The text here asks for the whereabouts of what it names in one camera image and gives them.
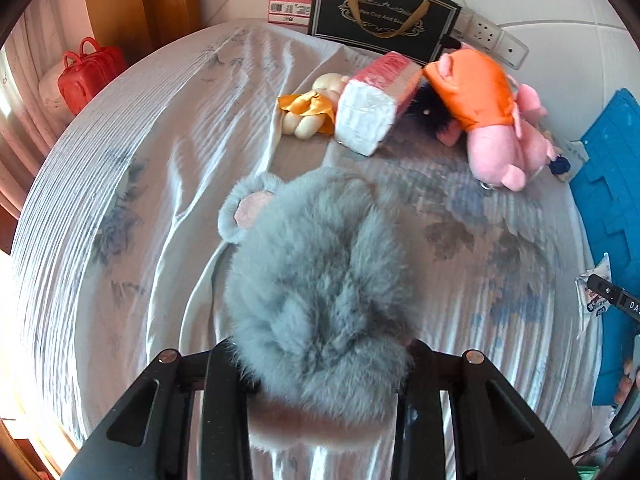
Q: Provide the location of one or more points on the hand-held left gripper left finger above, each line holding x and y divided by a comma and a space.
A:
225, 385

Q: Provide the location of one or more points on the small cream bear blue bow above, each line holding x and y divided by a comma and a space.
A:
560, 165

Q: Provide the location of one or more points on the grey furry plush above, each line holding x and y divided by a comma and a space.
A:
320, 285

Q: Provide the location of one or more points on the pink pig plush orange dress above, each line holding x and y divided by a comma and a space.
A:
495, 145

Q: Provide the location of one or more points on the sheer white curtain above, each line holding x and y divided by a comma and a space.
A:
30, 45

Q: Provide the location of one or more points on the white power socket panel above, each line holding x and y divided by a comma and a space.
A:
480, 30

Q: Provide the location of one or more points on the brown wooden frame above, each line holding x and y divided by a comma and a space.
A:
145, 0

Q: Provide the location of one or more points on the blue plastic crate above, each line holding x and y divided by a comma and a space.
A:
605, 185

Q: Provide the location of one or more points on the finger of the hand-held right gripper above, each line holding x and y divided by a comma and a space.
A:
612, 292

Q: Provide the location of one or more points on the black gift bag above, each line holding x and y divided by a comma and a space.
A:
380, 15

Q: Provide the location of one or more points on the cream doll yellow skirt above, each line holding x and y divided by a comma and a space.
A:
305, 110

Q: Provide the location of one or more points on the small red white box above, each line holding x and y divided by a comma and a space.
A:
290, 9

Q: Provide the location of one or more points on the pink white tissue pack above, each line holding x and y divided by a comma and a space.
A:
370, 105

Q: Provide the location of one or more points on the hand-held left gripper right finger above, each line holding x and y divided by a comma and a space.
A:
425, 390

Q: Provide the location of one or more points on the red handbag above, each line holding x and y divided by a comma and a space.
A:
90, 77

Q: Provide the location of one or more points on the dark fuzzy plush ball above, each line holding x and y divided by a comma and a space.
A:
425, 110

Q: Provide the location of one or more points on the white printed pouch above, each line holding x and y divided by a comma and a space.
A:
592, 310

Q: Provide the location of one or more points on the person's right hand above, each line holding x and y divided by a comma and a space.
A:
627, 385

